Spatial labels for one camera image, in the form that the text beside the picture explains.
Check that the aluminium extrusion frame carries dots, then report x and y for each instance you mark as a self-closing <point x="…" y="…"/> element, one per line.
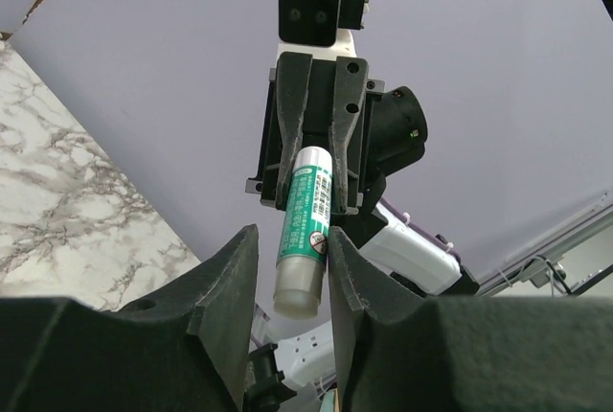
<point x="552" y="244"/>

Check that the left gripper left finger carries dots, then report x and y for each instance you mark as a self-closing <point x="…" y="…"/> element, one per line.
<point x="183" y="347"/>

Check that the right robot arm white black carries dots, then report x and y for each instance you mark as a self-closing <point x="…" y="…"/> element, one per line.
<point x="427" y="264"/>

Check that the green white glue stick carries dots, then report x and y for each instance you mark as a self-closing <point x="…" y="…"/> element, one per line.
<point x="302" y="255"/>

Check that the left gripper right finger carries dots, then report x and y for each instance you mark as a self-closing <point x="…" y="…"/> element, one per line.
<point x="395" y="351"/>

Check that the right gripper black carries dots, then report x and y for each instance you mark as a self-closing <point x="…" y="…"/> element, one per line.
<point x="316" y="103"/>

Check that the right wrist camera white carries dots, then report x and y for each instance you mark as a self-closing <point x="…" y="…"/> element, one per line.
<point x="321" y="28"/>

